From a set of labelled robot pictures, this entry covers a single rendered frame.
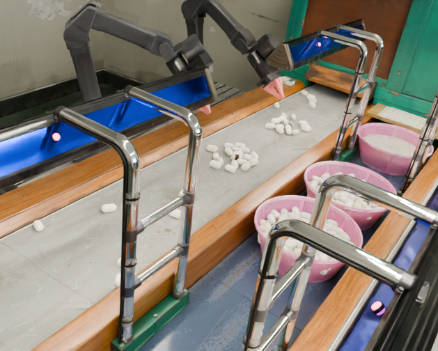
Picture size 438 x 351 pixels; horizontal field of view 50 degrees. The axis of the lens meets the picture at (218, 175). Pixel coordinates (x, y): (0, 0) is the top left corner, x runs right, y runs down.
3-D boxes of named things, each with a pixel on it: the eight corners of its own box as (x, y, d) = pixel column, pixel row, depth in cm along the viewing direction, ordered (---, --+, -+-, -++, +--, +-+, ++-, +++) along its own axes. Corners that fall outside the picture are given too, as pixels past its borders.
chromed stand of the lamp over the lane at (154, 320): (53, 312, 95) (38, 106, 72) (124, 263, 109) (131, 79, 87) (121, 365, 86) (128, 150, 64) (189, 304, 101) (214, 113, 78)
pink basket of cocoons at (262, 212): (228, 255, 116) (233, 225, 112) (279, 212, 136) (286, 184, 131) (326, 310, 105) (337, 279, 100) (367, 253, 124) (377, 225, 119)
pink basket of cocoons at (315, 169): (292, 223, 132) (300, 196, 127) (301, 179, 154) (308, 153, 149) (389, 248, 128) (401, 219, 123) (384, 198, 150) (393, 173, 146)
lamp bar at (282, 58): (264, 64, 134) (269, 38, 130) (346, 35, 180) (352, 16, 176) (290, 72, 130) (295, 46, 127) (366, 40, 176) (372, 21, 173)
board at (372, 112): (365, 114, 187) (365, 111, 186) (377, 105, 198) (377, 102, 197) (450, 143, 172) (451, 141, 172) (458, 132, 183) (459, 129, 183)
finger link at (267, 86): (294, 91, 178) (281, 70, 178) (285, 95, 173) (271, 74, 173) (282, 100, 183) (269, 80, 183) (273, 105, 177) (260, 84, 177)
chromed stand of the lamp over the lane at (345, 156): (282, 156, 166) (310, 28, 144) (306, 139, 181) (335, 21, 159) (331, 177, 158) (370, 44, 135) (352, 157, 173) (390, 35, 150)
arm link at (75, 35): (173, 35, 145) (74, -6, 134) (177, 43, 138) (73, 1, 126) (159, 70, 150) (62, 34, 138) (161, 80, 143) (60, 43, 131)
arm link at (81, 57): (108, 118, 154) (84, 17, 136) (108, 127, 148) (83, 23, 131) (89, 121, 153) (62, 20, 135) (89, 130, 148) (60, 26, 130)
